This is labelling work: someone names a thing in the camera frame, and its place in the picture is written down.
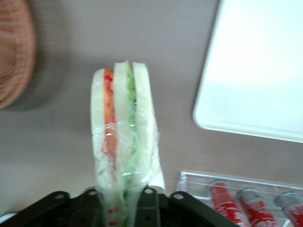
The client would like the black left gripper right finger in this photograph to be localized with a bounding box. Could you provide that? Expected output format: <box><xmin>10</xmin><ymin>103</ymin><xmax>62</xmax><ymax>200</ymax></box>
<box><xmin>136</xmin><ymin>186</ymin><xmax>240</xmax><ymax>227</ymax></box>

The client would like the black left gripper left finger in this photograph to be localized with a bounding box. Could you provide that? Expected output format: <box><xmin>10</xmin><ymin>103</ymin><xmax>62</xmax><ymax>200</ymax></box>
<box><xmin>13</xmin><ymin>188</ymin><xmax>105</xmax><ymax>227</ymax></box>

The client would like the triangle sandwich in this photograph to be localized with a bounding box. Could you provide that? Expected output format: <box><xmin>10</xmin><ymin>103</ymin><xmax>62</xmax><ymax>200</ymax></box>
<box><xmin>90</xmin><ymin>60</ymin><xmax>166</xmax><ymax>227</ymax></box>

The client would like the cream plastic tray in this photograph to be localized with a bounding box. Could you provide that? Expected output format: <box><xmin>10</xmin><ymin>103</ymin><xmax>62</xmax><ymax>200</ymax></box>
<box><xmin>192</xmin><ymin>0</ymin><xmax>303</xmax><ymax>144</ymax></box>

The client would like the brown wicker basket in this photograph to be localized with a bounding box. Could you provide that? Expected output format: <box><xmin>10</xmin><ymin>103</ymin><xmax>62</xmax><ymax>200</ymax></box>
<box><xmin>0</xmin><ymin>0</ymin><xmax>37</xmax><ymax>111</ymax></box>

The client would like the clear acrylic bottle rack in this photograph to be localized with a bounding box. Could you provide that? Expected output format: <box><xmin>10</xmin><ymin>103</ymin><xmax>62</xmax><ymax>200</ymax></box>
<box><xmin>174</xmin><ymin>170</ymin><xmax>303</xmax><ymax>227</ymax></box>

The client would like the red cola bottle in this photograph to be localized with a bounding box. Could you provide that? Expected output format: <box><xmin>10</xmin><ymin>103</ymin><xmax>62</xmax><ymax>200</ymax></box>
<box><xmin>274</xmin><ymin>192</ymin><xmax>303</xmax><ymax>227</ymax></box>
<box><xmin>236</xmin><ymin>188</ymin><xmax>280</xmax><ymax>227</ymax></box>
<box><xmin>207</xmin><ymin>180</ymin><xmax>250</xmax><ymax>227</ymax></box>

